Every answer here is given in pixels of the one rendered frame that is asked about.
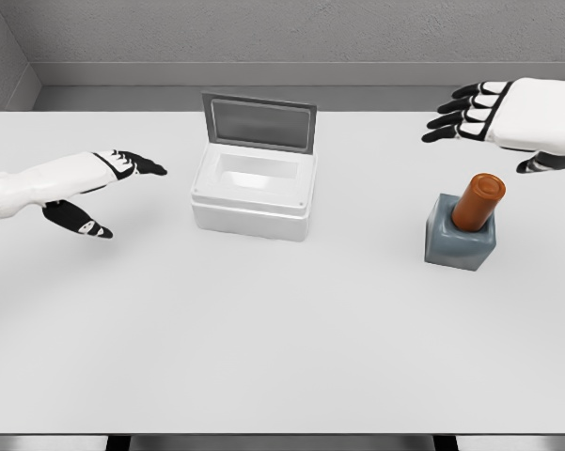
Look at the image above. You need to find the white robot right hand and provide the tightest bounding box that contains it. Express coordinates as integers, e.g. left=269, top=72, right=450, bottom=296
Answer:
left=420, top=76, right=565, bottom=176

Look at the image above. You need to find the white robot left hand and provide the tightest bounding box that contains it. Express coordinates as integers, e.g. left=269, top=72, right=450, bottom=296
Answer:
left=31, top=149, right=169, bottom=241

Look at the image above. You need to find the grey square bottle brown cap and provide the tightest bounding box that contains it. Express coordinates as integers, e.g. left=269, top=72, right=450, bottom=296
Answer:
left=423, top=172, right=508, bottom=273

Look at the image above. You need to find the white rectangular storage box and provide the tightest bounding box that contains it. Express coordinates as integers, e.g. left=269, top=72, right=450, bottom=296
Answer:
left=189, top=140, right=320, bottom=243

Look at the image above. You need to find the grey hinged box lid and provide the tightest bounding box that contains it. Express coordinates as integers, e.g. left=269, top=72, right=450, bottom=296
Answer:
left=201, top=90, right=319, bottom=157

